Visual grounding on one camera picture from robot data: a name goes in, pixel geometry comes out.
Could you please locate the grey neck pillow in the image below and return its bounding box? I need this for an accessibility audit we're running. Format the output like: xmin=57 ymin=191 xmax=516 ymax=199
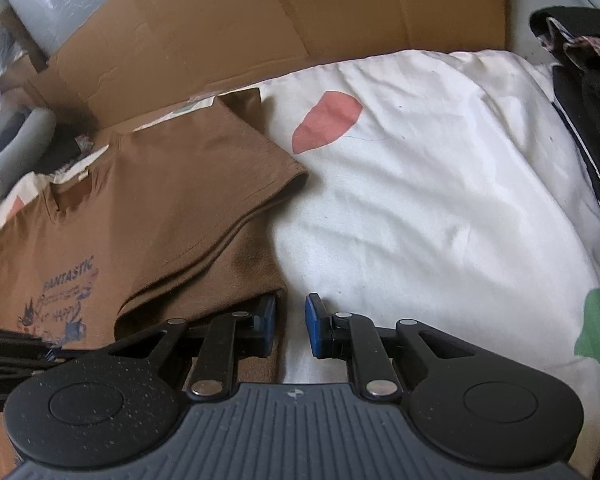
xmin=0 ymin=107 xmax=57 ymax=198

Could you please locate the cream bear print bedsheet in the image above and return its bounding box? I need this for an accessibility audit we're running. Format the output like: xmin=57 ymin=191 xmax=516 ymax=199
xmin=0 ymin=48 xmax=600 ymax=479

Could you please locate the folded black garment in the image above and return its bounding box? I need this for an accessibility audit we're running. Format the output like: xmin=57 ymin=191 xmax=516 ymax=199
xmin=529 ymin=6 xmax=600 ymax=203

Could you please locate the brown t-shirt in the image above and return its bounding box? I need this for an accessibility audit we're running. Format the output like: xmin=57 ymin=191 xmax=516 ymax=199
xmin=0 ymin=86 xmax=310 ymax=478

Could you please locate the flattened cardboard box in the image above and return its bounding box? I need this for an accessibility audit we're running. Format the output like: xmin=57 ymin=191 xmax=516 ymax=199
xmin=0 ymin=0 xmax=506 ymax=127

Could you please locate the black cloth under pillow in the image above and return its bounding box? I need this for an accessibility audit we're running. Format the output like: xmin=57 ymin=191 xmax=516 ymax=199
xmin=32 ymin=128 xmax=94 ymax=174

